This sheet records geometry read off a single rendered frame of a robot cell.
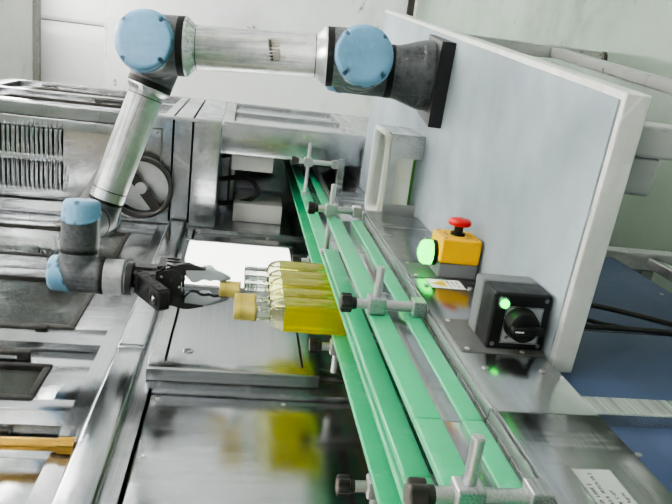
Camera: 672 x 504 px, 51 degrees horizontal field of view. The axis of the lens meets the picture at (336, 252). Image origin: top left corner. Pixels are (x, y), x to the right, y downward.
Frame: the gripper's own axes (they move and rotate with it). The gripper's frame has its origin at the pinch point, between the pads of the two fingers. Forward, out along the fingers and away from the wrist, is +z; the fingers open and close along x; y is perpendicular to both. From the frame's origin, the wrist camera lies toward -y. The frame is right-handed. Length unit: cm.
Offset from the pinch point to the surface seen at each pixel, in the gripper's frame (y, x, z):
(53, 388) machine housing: -15.5, 16.5, -30.2
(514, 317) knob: -59, -22, 37
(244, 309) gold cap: -12.9, -1.1, 4.4
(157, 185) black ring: 101, 3, -25
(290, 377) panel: -14.0, 12.5, 14.6
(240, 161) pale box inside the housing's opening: 111, -6, 2
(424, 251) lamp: -27.2, -20.0, 33.6
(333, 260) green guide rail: 5.8, -6.1, 23.3
